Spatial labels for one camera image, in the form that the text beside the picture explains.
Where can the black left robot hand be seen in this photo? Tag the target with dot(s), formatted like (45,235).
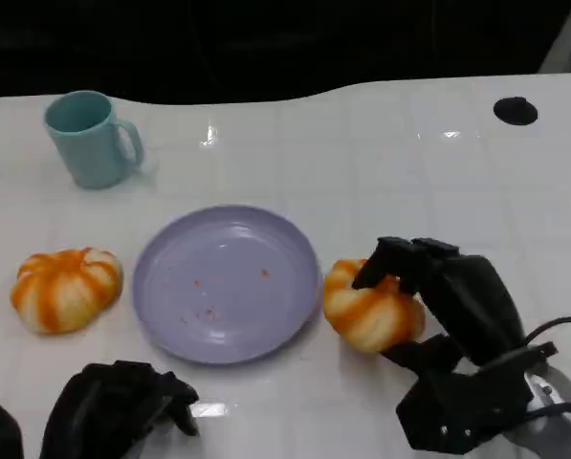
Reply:
(108,406)

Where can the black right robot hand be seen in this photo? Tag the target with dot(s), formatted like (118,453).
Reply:
(471,306)

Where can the orange and white bread roll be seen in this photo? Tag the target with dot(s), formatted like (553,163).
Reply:
(65,291)
(371,315)

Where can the lilac plate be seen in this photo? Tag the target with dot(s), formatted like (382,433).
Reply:
(227,287)

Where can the black round table grommet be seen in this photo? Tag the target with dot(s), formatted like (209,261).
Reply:
(515,111)

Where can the pale green mug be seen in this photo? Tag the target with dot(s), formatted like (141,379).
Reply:
(91,148)

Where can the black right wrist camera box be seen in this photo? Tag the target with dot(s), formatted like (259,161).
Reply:
(462,411)

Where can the grey metal frame post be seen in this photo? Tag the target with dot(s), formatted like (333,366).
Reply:
(569,43)

